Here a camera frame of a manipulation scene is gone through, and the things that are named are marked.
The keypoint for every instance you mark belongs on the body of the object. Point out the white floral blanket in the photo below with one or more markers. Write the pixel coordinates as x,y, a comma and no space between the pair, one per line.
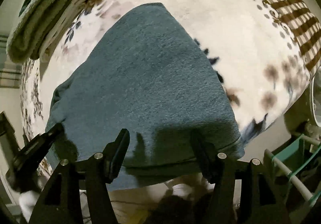
220,25

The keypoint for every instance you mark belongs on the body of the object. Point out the white round appliance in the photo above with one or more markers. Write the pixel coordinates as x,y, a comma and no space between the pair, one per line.
316,98

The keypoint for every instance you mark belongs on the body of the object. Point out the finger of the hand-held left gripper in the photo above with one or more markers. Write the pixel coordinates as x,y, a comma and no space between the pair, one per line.
41,142

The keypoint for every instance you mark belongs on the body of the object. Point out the brown checkered blanket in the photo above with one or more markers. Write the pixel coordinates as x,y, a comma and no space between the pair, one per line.
291,5

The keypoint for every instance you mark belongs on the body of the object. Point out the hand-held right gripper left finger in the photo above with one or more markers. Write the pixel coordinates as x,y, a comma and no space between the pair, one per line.
119,148

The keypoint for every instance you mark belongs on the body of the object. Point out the white cloth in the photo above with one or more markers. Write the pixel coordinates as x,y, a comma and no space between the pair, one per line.
183,187

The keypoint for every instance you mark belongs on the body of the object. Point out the dark cloth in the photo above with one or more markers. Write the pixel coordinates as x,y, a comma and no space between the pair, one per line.
175,210

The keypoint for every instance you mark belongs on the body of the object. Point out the green fuzzy folded blanket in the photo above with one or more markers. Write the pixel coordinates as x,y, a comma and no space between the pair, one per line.
42,13

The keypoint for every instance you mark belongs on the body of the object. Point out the green plastic rack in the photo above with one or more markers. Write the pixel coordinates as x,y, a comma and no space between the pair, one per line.
301,148

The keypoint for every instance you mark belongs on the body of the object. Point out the blue denim pants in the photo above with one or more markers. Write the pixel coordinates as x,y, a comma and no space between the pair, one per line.
140,76

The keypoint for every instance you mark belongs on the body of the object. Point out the white rod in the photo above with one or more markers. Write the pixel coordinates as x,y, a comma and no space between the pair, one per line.
288,171

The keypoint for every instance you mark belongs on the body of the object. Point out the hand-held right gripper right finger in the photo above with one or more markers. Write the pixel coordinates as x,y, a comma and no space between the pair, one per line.
200,150

